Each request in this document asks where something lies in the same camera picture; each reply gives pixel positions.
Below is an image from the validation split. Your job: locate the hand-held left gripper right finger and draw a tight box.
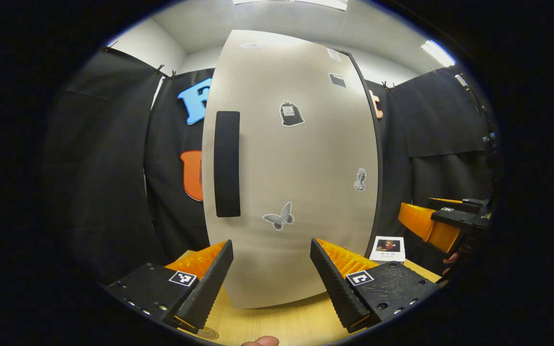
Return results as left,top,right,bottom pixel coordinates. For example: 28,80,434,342
310,239,441,333

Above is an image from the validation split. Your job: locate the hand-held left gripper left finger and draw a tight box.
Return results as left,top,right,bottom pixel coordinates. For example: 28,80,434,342
109,240,234,334

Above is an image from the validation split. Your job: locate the black door handle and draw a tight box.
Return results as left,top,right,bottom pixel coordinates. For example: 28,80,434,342
214,111,241,218

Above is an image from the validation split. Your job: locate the beige cabinet door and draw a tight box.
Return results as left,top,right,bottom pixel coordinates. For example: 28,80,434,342
202,30,379,309

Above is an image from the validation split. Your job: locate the white portrait card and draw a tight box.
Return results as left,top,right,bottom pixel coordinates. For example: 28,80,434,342
369,235,406,263

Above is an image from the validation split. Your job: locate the small ceiling light panel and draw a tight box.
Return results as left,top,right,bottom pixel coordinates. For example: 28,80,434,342
421,40,456,67

